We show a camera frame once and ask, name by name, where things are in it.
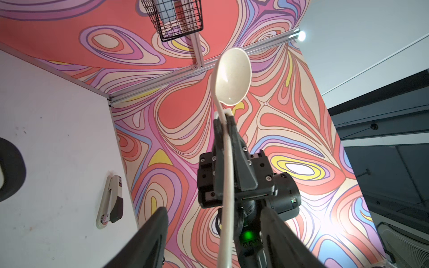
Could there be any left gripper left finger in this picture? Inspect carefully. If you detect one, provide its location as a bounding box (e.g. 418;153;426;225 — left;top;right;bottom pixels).
105;207;169;268

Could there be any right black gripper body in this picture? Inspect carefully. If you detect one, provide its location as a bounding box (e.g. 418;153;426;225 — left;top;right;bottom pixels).
197;150;301;221

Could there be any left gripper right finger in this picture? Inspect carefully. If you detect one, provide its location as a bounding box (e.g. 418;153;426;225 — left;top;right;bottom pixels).
260;207;325;268

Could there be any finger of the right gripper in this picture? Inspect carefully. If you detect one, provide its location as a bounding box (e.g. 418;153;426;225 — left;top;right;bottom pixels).
213;118;224;199
226;115;258;192

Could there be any cream plastic ladle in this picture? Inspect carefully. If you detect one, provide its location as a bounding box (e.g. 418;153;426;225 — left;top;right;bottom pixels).
211;48;251;268

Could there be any stainless steel pot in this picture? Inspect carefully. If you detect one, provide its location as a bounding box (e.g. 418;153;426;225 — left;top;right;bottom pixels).
1;138;26;202

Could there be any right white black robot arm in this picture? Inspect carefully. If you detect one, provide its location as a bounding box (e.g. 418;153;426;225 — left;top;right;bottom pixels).
197;115;301;268

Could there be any black wire basket back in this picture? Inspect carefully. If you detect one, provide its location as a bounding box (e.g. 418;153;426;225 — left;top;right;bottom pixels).
136;0;203;42

